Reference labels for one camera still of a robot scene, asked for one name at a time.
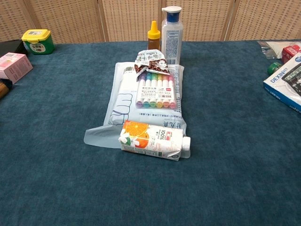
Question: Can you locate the clear plastic zip bag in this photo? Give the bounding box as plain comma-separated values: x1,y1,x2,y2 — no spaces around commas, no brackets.
257,40,301,60

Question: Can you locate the brown wooden object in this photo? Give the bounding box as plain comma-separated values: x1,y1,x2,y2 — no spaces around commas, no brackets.
0,79,13,99

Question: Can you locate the orange juice carton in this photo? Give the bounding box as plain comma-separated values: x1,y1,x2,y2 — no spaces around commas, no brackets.
119,120,191,162

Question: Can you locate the red white carton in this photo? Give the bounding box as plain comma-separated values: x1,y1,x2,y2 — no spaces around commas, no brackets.
281,44,301,62

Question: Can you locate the green tub with yellow lid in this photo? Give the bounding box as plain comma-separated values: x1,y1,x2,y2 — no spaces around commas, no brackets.
21,29,55,56

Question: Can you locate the clear bottle with blue cap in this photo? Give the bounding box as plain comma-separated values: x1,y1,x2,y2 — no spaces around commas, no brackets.
161,7,184,65

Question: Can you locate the yellow cap honey bottle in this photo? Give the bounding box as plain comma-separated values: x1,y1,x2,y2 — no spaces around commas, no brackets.
147,20,161,51

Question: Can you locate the blue white Dexin box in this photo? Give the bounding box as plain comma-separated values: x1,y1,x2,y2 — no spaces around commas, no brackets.
262,52,301,114

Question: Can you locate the coffee snack packet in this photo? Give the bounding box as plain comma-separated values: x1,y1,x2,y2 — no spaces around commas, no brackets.
134,49,170,75

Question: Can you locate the green bottle cap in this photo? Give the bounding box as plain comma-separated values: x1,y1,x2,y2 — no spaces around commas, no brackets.
267,61,283,75

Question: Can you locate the large white plastic bag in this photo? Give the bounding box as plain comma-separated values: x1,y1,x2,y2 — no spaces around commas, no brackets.
84,62,187,149

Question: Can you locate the pink cardboard box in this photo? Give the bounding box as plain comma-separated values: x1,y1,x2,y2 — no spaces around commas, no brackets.
0,52,34,85

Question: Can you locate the blue tablecloth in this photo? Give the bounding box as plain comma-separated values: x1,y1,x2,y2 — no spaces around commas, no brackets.
0,39,301,226

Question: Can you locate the woven folding screen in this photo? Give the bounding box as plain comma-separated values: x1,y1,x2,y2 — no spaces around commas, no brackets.
0,0,301,43

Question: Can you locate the pastel highlighter pen pack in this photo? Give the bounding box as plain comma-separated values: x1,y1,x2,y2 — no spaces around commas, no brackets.
135,72,177,110

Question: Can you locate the black box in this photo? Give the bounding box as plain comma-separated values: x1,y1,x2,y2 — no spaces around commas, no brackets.
0,40,30,58

